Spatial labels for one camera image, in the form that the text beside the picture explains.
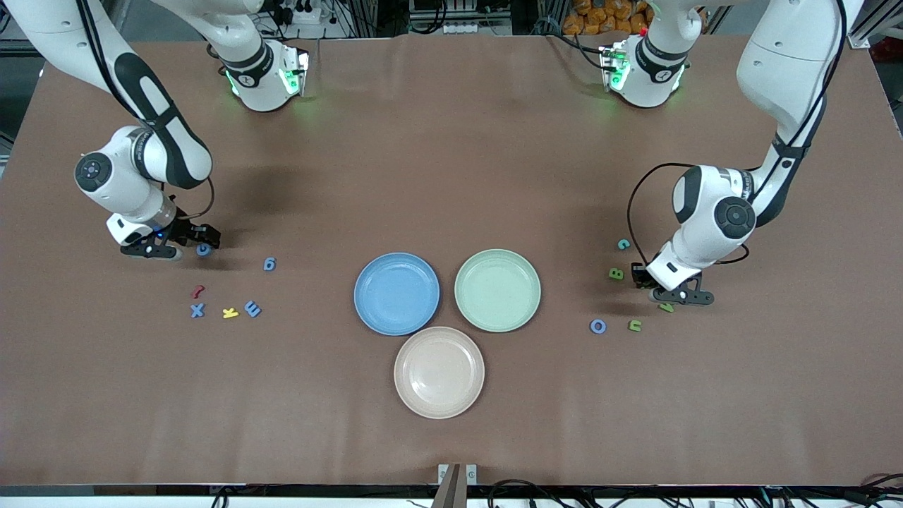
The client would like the green round plate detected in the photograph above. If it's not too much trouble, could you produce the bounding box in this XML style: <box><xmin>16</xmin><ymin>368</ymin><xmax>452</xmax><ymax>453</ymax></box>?
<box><xmin>454</xmin><ymin>248</ymin><xmax>543</xmax><ymax>333</ymax></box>

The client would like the blue round plate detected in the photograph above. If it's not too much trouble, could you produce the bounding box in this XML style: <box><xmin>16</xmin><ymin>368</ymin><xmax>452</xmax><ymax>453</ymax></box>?
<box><xmin>353</xmin><ymin>253</ymin><xmax>441</xmax><ymax>337</ymax></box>

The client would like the beige round plate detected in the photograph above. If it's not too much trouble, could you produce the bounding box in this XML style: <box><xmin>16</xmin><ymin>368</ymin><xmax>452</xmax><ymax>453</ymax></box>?
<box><xmin>394</xmin><ymin>326</ymin><xmax>486</xmax><ymax>420</ymax></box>

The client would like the orange fruit bag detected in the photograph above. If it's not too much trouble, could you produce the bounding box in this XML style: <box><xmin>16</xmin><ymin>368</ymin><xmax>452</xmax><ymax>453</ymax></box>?
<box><xmin>562</xmin><ymin>0</ymin><xmax>653</xmax><ymax>36</ymax></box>

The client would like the red object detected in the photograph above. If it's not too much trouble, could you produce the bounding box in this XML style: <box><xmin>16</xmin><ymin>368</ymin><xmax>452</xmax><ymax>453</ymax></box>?
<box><xmin>869</xmin><ymin>39</ymin><xmax>903</xmax><ymax>66</ymax></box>

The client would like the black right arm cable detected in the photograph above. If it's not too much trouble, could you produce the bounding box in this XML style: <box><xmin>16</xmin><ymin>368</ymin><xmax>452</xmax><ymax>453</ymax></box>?
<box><xmin>74</xmin><ymin>0</ymin><xmax>216</xmax><ymax>221</ymax></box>

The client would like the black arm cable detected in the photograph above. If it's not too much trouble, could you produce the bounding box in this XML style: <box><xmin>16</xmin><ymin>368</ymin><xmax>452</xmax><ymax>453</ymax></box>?
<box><xmin>626</xmin><ymin>0</ymin><xmax>847</xmax><ymax>267</ymax></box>
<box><xmin>74</xmin><ymin>0</ymin><xmax>216</xmax><ymax>221</ymax></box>

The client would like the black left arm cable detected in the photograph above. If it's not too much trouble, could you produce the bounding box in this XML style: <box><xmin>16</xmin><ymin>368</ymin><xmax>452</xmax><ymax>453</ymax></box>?
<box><xmin>626</xmin><ymin>0</ymin><xmax>847</xmax><ymax>267</ymax></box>

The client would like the aluminium frame profile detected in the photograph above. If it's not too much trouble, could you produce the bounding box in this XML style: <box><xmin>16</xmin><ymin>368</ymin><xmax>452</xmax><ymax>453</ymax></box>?
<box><xmin>847</xmin><ymin>0</ymin><xmax>903</xmax><ymax>50</ymax></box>
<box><xmin>0</xmin><ymin>39</ymin><xmax>47</xmax><ymax>59</ymax></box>

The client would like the black table edge rail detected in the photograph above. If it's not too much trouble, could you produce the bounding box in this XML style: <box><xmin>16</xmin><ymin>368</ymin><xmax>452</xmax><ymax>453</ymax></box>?
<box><xmin>0</xmin><ymin>483</ymin><xmax>903</xmax><ymax>499</ymax></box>

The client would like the grey metal bracket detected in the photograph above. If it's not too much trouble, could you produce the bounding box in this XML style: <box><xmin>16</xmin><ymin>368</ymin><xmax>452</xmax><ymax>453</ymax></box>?
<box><xmin>437</xmin><ymin>463</ymin><xmax>478</xmax><ymax>508</ymax></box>

